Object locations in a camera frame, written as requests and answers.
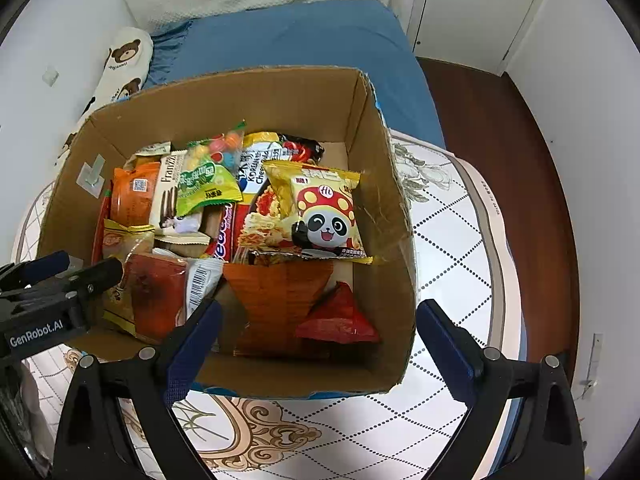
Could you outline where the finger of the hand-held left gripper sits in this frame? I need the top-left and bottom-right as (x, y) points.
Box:
(0, 251), (71, 291)
(62, 258), (125, 301)

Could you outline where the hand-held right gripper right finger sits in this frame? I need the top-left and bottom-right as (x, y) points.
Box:
(416, 299), (586, 480)

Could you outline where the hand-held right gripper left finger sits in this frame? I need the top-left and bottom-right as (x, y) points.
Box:
(52, 299), (223, 480)

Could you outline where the grey snack packet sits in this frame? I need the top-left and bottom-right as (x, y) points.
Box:
(185, 258), (224, 316)

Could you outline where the printed cardboard box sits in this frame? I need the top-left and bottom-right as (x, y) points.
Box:
(37, 66), (418, 401)

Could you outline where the yellow packet with orange label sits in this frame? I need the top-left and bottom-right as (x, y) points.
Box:
(102, 219), (156, 261)

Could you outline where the brown red snack packet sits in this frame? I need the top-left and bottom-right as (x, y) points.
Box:
(102, 254), (193, 345)

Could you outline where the large orange snack packet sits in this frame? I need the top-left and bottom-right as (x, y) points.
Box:
(222, 260), (335, 358)

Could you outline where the white chocolate stick box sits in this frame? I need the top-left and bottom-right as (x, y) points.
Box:
(150, 151), (203, 236)

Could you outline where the red triangular snack packet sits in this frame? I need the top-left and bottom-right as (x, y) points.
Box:
(295, 281), (381, 345)

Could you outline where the red packet with white letters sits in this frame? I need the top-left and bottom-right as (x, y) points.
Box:
(207, 202), (241, 263)

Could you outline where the instant noodle packet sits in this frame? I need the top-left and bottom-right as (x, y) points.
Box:
(232, 132), (311, 266)

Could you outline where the green candy ball bag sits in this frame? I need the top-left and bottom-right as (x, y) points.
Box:
(175, 120), (247, 216)

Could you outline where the yellow snack packet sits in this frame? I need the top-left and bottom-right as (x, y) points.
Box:
(262, 160), (373, 265)

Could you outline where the bear print pillow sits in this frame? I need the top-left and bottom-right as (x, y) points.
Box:
(52, 26), (155, 161)

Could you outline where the black red snack packet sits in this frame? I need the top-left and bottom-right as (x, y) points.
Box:
(277, 133), (326, 165)

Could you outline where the blue bed sheet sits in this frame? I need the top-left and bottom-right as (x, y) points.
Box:
(145, 0), (446, 148)

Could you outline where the white wardrobe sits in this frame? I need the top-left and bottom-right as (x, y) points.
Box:
(405, 0), (558, 78)

